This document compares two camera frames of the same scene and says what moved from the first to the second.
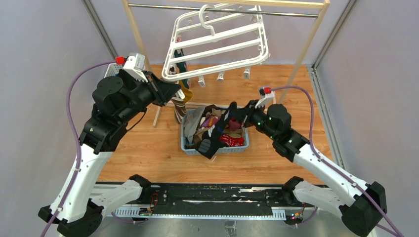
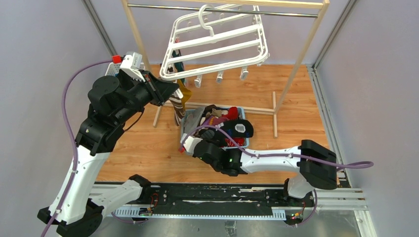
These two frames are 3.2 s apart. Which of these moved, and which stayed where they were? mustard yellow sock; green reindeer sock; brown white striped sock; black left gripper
Moved: green reindeer sock
Stayed: black left gripper; brown white striped sock; mustard yellow sock
